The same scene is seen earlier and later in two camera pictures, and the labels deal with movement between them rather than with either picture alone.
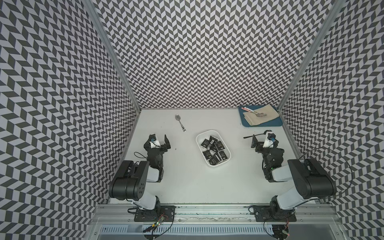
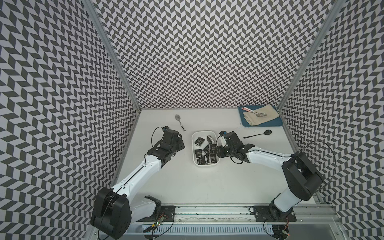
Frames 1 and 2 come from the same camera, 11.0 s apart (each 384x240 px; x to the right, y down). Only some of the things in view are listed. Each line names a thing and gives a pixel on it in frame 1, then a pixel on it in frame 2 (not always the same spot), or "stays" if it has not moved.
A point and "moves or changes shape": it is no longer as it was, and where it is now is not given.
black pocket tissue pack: (223, 155) moves or changes shape
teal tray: (276, 122) stays
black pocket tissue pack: (214, 160) -> (201, 161)
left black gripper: (163, 146) -> (180, 141)
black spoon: (258, 134) stays
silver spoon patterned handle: (178, 117) stays
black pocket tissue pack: (207, 154) -> (198, 153)
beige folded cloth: (252, 118) stays
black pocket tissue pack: (205, 143) -> (199, 141)
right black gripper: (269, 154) -> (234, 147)
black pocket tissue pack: (213, 147) -> (206, 149)
